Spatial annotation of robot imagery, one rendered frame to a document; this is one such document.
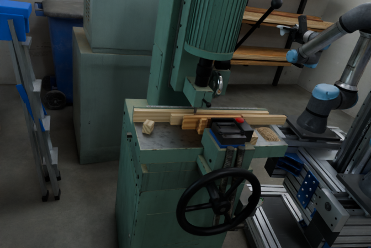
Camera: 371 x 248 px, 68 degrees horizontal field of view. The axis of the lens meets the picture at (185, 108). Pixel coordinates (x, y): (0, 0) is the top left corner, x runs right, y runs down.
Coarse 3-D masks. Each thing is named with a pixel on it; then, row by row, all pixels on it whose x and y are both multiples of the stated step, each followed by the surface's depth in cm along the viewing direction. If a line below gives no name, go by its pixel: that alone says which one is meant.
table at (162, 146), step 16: (160, 128) 105; (176, 128) 107; (144, 144) 94; (160, 144) 96; (176, 144) 98; (192, 144) 100; (256, 144) 107; (272, 144) 110; (144, 160) 94; (160, 160) 96; (176, 160) 98; (192, 160) 100
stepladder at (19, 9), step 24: (0, 0) 130; (0, 24) 123; (24, 24) 128; (24, 48) 143; (24, 72) 135; (24, 96) 141; (48, 120) 165; (48, 144) 176; (48, 168) 165; (48, 192) 178
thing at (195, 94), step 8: (192, 80) 108; (184, 88) 112; (192, 88) 104; (200, 88) 102; (208, 88) 104; (192, 96) 104; (200, 96) 102; (208, 96) 103; (192, 104) 103; (200, 104) 103
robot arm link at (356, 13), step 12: (348, 12) 126; (360, 12) 122; (336, 24) 132; (348, 24) 126; (360, 24) 124; (324, 36) 138; (336, 36) 134; (300, 48) 151; (312, 48) 145; (288, 60) 157; (300, 60) 155
